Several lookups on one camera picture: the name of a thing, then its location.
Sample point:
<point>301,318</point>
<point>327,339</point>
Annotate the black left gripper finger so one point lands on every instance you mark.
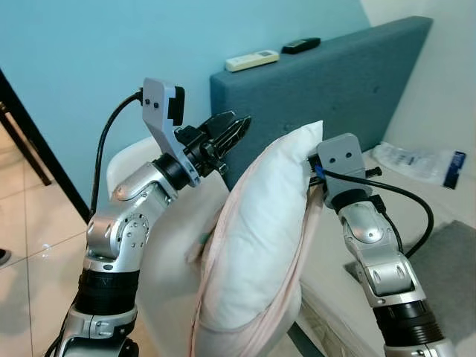
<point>222,124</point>
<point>236,134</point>

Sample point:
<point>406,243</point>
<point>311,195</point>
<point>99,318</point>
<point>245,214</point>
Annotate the pink and white pillow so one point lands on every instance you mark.
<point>260,238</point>

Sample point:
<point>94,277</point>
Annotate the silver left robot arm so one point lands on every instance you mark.
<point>119,223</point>

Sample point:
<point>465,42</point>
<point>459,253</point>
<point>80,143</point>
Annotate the clear plastic packet blue label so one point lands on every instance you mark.
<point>416,162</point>

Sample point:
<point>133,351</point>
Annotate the white remote control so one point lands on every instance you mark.
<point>253,60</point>

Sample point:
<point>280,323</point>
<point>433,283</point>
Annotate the blue-grey padded headboard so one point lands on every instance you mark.
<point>327,82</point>

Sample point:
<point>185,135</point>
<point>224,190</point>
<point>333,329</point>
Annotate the black remote control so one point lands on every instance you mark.
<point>301,45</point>

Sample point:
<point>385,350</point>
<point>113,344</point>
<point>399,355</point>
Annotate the grey cushion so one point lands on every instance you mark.
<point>446,282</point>

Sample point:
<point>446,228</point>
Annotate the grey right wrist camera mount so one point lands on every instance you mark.
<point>342,160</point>

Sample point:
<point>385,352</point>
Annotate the black door frame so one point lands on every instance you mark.
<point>44,141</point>

